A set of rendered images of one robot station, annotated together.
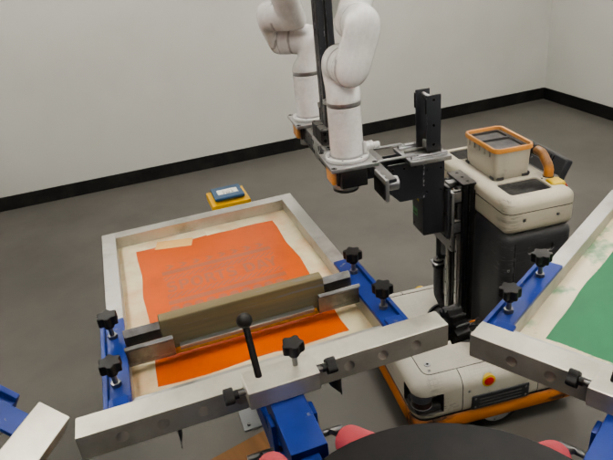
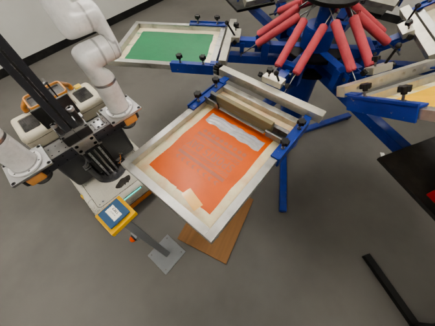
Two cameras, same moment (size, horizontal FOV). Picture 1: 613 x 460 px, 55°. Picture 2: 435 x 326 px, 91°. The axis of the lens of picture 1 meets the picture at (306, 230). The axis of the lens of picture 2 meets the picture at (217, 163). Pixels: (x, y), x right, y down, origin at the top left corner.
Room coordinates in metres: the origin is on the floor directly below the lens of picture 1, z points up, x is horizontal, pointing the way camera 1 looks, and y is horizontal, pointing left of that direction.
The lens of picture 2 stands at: (1.61, 0.79, 1.85)
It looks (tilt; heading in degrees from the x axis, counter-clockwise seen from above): 57 degrees down; 239
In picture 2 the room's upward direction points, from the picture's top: 4 degrees counter-clockwise
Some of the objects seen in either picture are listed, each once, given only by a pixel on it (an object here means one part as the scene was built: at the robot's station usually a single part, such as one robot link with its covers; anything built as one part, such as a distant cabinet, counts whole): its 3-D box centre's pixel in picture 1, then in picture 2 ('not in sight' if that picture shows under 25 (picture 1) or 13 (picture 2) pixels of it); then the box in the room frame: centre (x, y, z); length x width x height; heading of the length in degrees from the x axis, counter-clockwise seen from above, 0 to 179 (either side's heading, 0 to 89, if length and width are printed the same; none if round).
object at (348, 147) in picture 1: (350, 130); (111, 94); (1.59, -0.15, 1.21); 0.16 x 0.13 x 0.15; 101
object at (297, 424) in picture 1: (294, 422); (277, 81); (0.71, 0.06, 1.02); 0.17 x 0.06 x 0.05; 16
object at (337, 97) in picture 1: (342, 75); (96, 62); (1.57, -0.14, 1.37); 0.13 x 0.10 x 0.16; 11
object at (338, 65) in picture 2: not in sight; (313, 49); (0.24, -0.08, 0.99); 0.82 x 0.79 x 0.12; 16
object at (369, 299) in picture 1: (368, 298); (208, 97); (1.10, -0.12, 0.98); 0.30 x 0.05 x 0.07; 16
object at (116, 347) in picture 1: (118, 370); (289, 141); (0.95, 0.41, 0.98); 0.30 x 0.05 x 0.07; 16
